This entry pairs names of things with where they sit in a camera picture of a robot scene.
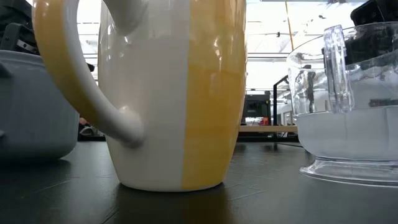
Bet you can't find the yellow hanging cable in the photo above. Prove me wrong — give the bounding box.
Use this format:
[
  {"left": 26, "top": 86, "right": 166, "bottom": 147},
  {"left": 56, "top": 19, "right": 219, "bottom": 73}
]
[{"left": 284, "top": 0, "right": 295, "bottom": 51}]

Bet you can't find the clear glass mug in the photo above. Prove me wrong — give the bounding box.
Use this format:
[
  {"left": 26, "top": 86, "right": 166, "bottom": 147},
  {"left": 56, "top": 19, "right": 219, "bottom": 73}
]
[{"left": 285, "top": 21, "right": 398, "bottom": 187}]

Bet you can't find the black box machine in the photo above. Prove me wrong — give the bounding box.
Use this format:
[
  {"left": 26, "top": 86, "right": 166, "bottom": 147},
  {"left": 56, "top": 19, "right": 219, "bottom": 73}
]
[{"left": 242, "top": 93, "right": 272, "bottom": 119}]

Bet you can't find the wooden shelf with black frame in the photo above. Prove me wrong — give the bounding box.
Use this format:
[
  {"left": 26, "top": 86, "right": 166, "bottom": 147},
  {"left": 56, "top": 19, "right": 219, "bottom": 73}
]
[{"left": 238, "top": 74, "right": 299, "bottom": 138}]

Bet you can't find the yellow and white ceramic mug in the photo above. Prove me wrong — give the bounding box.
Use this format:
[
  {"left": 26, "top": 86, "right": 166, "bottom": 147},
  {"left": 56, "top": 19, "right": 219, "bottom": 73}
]
[{"left": 32, "top": 0, "right": 248, "bottom": 192}]

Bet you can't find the grey plastic mug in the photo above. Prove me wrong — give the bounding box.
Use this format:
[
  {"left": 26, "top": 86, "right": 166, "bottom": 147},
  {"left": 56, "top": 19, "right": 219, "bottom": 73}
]
[{"left": 0, "top": 49, "right": 80, "bottom": 161}]

